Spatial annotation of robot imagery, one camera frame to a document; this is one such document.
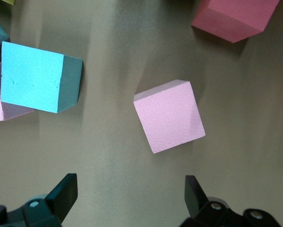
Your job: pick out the red foam block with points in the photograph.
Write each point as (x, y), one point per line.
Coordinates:
(233, 16)

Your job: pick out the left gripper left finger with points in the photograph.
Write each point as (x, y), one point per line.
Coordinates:
(61, 196)

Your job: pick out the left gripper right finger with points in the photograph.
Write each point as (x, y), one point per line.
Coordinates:
(196, 201)

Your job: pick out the yellow foam block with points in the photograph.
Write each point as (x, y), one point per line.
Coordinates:
(9, 2)

